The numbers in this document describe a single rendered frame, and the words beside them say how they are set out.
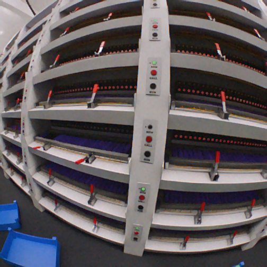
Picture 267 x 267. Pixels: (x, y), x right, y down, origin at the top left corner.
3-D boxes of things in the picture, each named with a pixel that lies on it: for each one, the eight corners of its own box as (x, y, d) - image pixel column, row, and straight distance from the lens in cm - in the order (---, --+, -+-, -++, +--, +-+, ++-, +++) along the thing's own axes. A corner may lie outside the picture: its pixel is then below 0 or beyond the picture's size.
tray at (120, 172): (130, 184, 42) (129, 162, 35) (30, 152, 80) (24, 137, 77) (142, 151, 57) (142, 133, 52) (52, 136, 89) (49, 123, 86)
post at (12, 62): (7, 179, 157) (26, 23, 178) (4, 176, 165) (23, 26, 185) (20, 174, 162) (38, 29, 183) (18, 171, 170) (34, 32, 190)
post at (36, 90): (41, 212, 100) (71, -9, 131) (34, 206, 107) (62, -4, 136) (59, 200, 109) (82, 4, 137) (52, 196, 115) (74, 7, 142)
